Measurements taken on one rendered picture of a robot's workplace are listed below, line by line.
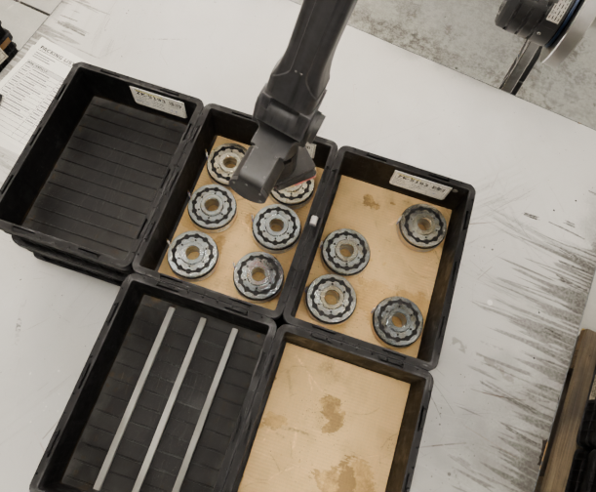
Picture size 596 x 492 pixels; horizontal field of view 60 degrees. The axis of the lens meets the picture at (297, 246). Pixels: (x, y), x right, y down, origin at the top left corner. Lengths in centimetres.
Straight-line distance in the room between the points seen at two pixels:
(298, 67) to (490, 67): 207
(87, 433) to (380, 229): 71
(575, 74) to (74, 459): 249
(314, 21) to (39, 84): 111
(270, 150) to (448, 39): 203
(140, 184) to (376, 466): 76
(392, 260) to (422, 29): 169
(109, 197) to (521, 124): 108
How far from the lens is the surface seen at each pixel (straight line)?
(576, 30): 110
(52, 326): 128
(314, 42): 57
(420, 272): 114
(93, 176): 123
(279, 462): 104
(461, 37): 269
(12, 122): 153
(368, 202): 117
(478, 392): 127
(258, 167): 68
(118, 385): 108
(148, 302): 110
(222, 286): 108
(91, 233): 117
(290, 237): 108
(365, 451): 106
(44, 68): 159
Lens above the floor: 187
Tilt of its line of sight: 70 degrees down
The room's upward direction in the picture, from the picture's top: 11 degrees clockwise
